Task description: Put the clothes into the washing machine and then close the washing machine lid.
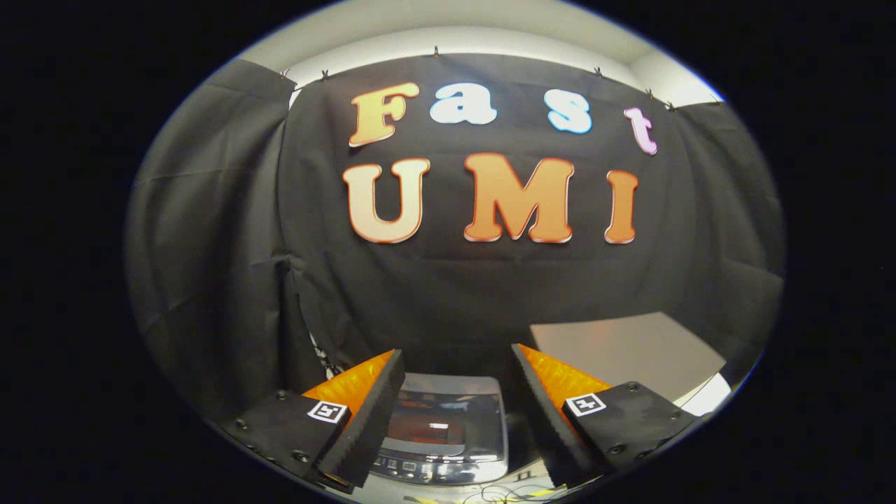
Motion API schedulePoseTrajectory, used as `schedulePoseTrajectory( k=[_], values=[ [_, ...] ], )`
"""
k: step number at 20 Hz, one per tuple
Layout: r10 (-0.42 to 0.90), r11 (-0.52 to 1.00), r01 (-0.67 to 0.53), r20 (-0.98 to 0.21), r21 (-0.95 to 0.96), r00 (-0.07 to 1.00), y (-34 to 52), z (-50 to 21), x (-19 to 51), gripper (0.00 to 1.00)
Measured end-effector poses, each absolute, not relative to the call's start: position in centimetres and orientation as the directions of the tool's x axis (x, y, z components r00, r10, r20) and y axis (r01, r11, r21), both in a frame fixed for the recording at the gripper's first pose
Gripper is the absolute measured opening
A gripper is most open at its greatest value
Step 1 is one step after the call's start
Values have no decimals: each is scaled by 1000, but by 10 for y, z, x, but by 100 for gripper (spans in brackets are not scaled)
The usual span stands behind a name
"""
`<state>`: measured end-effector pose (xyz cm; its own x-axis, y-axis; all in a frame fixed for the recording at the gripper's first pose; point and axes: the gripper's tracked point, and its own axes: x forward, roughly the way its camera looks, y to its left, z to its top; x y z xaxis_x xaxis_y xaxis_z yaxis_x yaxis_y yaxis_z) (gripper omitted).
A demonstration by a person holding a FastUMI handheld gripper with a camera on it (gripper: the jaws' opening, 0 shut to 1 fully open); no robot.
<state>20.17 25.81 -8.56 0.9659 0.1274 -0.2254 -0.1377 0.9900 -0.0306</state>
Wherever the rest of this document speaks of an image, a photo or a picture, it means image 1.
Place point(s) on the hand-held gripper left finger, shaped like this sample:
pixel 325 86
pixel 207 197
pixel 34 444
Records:
pixel 371 420

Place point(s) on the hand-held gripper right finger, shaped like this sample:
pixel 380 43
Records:
pixel 542 420

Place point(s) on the dark glass washing machine lid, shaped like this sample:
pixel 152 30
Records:
pixel 441 413

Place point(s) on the grey washing machine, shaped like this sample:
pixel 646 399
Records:
pixel 437 469

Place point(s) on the row of black clips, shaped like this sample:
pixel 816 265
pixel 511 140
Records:
pixel 435 51

